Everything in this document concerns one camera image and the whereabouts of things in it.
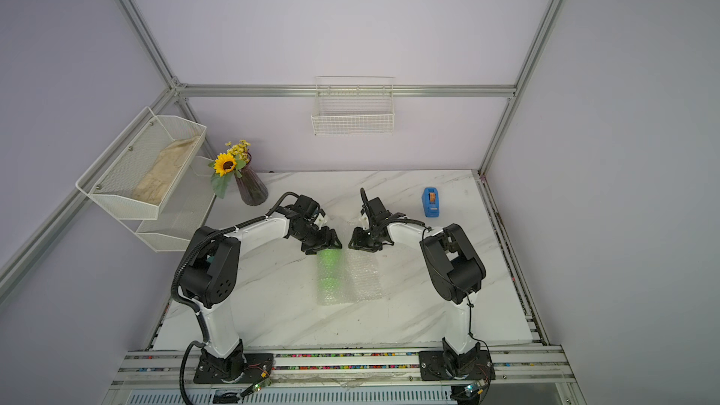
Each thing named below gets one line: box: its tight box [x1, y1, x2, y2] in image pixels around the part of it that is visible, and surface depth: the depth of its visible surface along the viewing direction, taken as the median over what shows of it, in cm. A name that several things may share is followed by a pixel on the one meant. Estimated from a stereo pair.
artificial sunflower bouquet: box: [208, 139, 252, 199], surface depth 92 cm
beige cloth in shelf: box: [131, 135, 198, 206], surface depth 81 cm
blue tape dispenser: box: [421, 186, 440, 218], surface depth 109 cm
